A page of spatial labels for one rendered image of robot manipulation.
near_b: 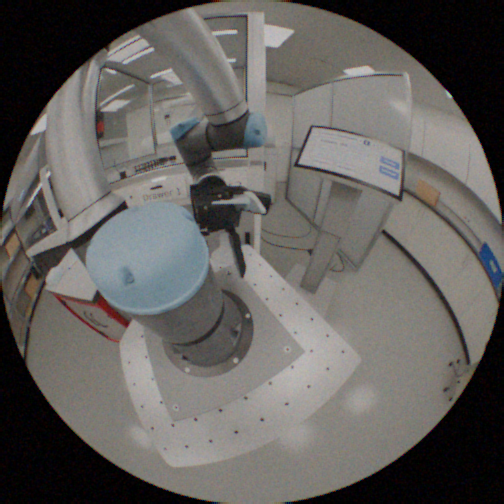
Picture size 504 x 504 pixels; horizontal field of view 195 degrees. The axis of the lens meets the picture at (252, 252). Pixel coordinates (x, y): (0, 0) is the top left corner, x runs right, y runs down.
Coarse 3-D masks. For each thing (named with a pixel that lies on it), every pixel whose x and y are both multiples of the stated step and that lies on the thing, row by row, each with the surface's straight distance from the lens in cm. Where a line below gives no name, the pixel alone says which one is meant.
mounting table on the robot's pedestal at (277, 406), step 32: (256, 256) 44; (256, 288) 36; (288, 288) 37; (288, 320) 33; (320, 320) 35; (128, 352) 40; (320, 352) 33; (352, 352) 36; (128, 384) 39; (288, 384) 31; (320, 384) 32; (160, 416) 36; (224, 416) 31; (256, 416) 31; (288, 416) 31; (160, 448) 39; (192, 448) 35; (224, 448) 33
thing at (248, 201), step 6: (246, 192) 21; (234, 198) 24; (240, 198) 21; (246, 198) 19; (252, 198) 18; (234, 204) 24; (240, 204) 21; (246, 204) 19; (252, 204) 18; (258, 204) 17; (240, 210) 22; (246, 210) 20; (252, 210) 18; (258, 210) 17; (264, 210) 17
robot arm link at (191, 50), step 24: (144, 24) 27; (168, 24) 26; (192, 24) 26; (168, 48) 26; (192, 48) 25; (216, 48) 26; (192, 72) 25; (216, 72) 26; (192, 96) 29; (216, 96) 26; (240, 96) 29; (216, 120) 29; (240, 120) 29; (264, 120) 33; (216, 144) 33; (240, 144) 31
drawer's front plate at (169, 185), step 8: (144, 184) 92; (152, 184) 87; (160, 184) 85; (168, 184) 84; (176, 184) 82; (184, 184) 81; (144, 192) 91; (152, 192) 89; (160, 192) 87; (168, 192) 85; (176, 192) 83; (184, 192) 82; (152, 200) 91; (160, 200) 89
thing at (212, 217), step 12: (204, 180) 33; (216, 180) 33; (192, 192) 27; (204, 192) 27; (216, 192) 27; (228, 192) 28; (192, 204) 30; (204, 204) 24; (216, 204) 24; (228, 204) 25; (204, 216) 25; (216, 216) 26; (228, 216) 26; (240, 216) 27; (204, 228) 28; (216, 228) 27
